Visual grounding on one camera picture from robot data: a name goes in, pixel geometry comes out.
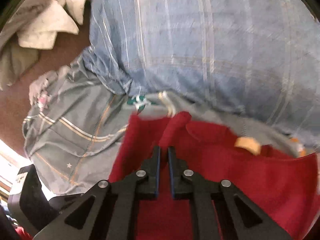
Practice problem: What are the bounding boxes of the red knit t-shirt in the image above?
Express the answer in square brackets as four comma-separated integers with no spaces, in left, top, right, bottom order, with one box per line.
[109,112,319,239]

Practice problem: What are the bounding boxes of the grey patterned bed sheet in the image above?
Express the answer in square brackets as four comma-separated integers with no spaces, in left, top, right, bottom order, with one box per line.
[22,61,302,195]

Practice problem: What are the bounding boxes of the blue plaid pillow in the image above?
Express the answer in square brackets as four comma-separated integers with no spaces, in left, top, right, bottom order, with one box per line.
[78,0,319,148]

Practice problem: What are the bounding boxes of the cream crumpled cloth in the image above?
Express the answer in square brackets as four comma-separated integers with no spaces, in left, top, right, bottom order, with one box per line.
[1,0,86,90]

